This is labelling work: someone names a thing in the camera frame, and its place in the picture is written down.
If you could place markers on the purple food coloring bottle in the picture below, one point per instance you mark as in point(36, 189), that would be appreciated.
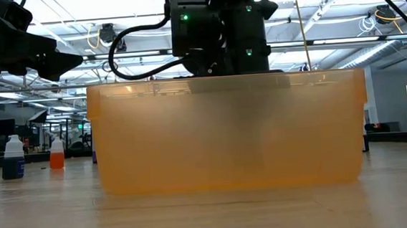
point(94, 158)

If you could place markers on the black bag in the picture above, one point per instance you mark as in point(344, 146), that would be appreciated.
point(380, 127)

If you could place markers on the blue food coloring bottle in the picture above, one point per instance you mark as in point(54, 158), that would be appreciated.
point(13, 167)

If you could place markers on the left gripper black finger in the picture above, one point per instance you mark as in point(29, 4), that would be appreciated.
point(56, 66)
point(26, 42)

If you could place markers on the orange translucent plastic bin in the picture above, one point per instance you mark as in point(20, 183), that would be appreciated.
point(228, 155)

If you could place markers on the black computer monitor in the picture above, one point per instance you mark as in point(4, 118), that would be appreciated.
point(2, 127)

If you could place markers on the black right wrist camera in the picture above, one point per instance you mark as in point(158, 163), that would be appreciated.
point(194, 32)

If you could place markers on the orange food coloring bottle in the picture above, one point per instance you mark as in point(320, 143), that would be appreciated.
point(57, 161)

